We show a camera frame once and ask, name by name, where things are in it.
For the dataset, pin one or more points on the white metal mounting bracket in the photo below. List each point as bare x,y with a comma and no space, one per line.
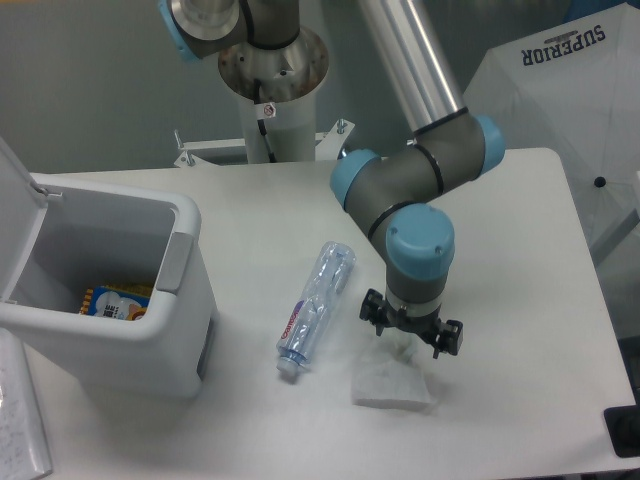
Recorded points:
330,145

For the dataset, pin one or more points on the crushed clear plastic bottle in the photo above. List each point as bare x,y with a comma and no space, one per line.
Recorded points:
314,308

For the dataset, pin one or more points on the white plastic wrapper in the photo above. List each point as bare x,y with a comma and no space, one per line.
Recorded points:
386,377

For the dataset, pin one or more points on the blue snack package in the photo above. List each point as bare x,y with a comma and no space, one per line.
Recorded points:
127,302

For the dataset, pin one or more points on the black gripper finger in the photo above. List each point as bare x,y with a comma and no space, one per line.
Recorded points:
373,310
449,338

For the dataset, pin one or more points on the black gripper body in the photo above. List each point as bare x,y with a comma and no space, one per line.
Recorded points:
421,319

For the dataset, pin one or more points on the white trash can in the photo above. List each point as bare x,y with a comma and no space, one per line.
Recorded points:
61,237

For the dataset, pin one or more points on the black device at edge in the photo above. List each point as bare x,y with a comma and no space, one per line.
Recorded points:
623,426

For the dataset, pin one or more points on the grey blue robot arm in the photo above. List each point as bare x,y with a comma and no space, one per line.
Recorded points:
389,199

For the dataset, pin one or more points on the white umbrella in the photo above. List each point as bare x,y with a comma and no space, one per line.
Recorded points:
573,89

